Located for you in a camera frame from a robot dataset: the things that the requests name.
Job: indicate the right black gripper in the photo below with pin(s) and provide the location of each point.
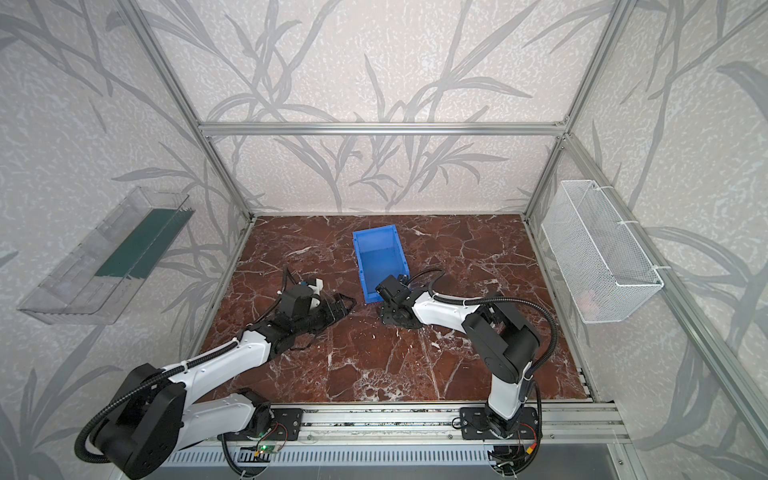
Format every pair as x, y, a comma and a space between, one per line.
390, 309

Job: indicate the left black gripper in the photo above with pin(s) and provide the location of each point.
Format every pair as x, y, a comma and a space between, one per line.
327, 309

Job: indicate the blue plastic bin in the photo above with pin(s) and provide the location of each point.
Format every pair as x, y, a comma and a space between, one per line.
379, 253

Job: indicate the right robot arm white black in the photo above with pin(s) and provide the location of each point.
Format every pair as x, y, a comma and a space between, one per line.
505, 341

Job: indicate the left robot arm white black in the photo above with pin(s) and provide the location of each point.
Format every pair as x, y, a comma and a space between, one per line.
158, 411

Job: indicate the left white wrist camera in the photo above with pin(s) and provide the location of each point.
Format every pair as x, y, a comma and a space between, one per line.
315, 284

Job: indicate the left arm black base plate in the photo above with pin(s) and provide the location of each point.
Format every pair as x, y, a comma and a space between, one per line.
281, 424

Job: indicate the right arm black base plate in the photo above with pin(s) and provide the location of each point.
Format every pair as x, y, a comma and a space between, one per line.
481, 423

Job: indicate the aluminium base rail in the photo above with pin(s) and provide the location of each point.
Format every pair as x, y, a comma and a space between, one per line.
336, 424

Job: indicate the white wire mesh basket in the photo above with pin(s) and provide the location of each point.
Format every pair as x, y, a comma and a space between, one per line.
608, 274

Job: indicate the aluminium frame crossbar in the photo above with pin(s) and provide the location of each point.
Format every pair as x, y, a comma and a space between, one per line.
371, 128

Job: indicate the clear plastic wall tray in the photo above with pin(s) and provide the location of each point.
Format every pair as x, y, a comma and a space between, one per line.
96, 281

